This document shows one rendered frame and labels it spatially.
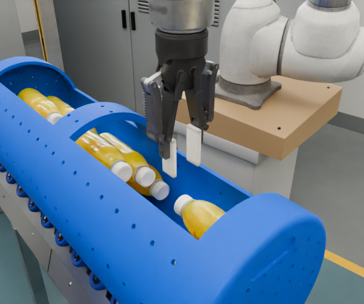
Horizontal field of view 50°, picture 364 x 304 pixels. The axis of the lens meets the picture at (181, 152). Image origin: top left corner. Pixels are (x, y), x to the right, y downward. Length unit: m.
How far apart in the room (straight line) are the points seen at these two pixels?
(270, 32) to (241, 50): 0.09
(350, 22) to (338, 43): 0.05
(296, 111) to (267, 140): 0.15
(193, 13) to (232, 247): 0.29
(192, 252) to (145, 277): 0.08
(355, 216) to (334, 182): 0.36
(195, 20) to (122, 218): 0.28
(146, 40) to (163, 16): 2.23
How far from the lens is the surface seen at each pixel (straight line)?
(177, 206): 0.71
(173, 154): 0.62
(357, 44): 1.08
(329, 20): 1.04
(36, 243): 1.04
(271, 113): 1.13
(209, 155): 1.21
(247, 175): 1.16
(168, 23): 0.53
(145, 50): 2.80
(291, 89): 1.28
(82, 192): 0.64
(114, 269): 0.58
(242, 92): 1.16
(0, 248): 2.41
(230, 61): 1.13
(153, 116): 0.57
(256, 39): 1.09
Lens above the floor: 1.55
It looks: 31 degrees down
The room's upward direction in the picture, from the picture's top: straight up
